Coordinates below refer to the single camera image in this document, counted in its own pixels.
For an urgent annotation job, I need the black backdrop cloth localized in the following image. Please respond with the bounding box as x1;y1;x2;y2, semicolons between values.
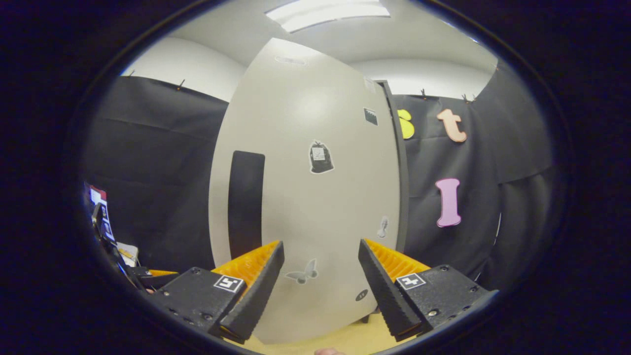
81;62;555;291

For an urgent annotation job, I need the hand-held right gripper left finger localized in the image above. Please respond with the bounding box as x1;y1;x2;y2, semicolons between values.
147;240;285;345

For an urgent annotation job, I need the long ceiling light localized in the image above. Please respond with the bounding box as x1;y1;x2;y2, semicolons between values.
266;0;391;33

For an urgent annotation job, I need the colourful printed card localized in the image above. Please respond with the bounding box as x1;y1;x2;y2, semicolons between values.
89;185;109;208

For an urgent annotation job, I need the black cabinet door handle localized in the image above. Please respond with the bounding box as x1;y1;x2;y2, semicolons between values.
228;151;266;260

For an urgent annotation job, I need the grey cabinet door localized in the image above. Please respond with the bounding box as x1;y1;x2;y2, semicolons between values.
209;38;401;344

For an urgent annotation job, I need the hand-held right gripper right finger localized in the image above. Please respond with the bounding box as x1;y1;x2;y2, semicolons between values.
358;237;493;342

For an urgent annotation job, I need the white paper sheet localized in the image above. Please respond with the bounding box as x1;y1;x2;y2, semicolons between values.
116;241;140;268

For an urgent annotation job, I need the dark grey cabinet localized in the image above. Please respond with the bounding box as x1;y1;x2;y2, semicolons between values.
362;80;411;324

